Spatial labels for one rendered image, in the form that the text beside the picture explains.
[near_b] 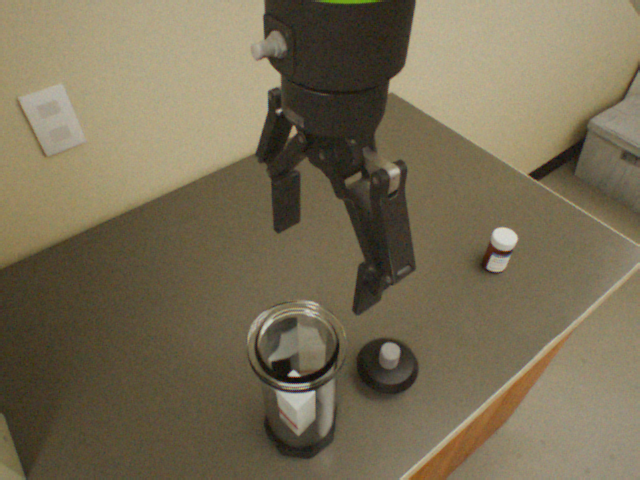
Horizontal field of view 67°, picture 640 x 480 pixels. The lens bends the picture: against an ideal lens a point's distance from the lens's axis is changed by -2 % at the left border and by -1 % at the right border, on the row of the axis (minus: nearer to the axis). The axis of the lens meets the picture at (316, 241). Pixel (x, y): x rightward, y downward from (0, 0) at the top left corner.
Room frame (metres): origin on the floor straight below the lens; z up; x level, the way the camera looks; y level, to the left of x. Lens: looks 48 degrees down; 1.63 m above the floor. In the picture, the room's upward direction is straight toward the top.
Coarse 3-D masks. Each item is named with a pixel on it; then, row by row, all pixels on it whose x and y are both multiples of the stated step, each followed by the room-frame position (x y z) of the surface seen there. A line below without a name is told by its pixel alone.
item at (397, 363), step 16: (368, 352) 0.37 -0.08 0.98; (384, 352) 0.35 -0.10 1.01; (400, 352) 0.37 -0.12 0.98; (368, 368) 0.34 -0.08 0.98; (384, 368) 0.34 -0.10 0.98; (400, 368) 0.34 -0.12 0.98; (416, 368) 0.34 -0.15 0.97; (368, 384) 0.32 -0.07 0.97; (384, 384) 0.32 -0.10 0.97; (400, 384) 0.32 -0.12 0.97
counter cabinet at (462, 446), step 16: (544, 368) 0.60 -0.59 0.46; (528, 384) 0.56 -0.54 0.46; (496, 400) 0.44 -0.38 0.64; (512, 400) 0.53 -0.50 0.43; (480, 416) 0.41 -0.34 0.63; (496, 416) 0.50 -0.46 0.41; (464, 432) 0.38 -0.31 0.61; (480, 432) 0.46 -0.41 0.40; (448, 448) 0.36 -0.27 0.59; (464, 448) 0.43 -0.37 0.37; (432, 464) 0.33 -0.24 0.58; (448, 464) 0.40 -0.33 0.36
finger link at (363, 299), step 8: (360, 264) 0.26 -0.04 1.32; (360, 272) 0.25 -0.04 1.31; (360, 280) 0.25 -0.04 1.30; (360, 288) 0.25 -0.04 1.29; (360, 296) 0.25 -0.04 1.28; (368, 296) 0.26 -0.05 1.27; (376, 296) 0.26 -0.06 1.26; (360, 304) 0.25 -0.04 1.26; (368, 304) 0.26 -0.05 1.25; (360, 312) 0.25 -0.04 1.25
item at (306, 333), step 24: (264, 312) 0.31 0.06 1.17; (288, 312) 0.31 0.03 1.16; (312, 312) 0.31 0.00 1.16; (264, 336) 0.29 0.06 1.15; (288, 336) 0.31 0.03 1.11; (312, 336) 0.31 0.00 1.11; (336, 336) 0.28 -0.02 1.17; (264, 360) 0.28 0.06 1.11; (288, 360) 0.31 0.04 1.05; (312, 360) 0.31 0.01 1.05; (336, 360) 0.25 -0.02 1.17; (264, 384) 0.25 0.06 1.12; (288, 384) 0.22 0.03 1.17; (312, 384) 0.22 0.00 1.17; (336, 384) 0.26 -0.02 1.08; (288, 408) 0.23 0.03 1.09; (312, 408) 0.23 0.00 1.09; (288, 432) 0.23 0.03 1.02; (312, 432) 0.23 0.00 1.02
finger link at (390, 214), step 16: (400, 160) 0.27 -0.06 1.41; (384, 176) 0.25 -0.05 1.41; (400, 176) 0.26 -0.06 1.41; (384, 192) 0.25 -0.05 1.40; (400, 192) 0.26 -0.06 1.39; (384, 208) 0.25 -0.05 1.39; (400, 208) 0.26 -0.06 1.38; (384, 224) 0.24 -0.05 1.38; (400, 224) 0.25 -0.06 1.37; (384, 240) 0.24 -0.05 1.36; (400, 240) 0.25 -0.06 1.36; (384, 256) 0.24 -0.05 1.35; (400, 256) 0.24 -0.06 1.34; (384, 272) 0.24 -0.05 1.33
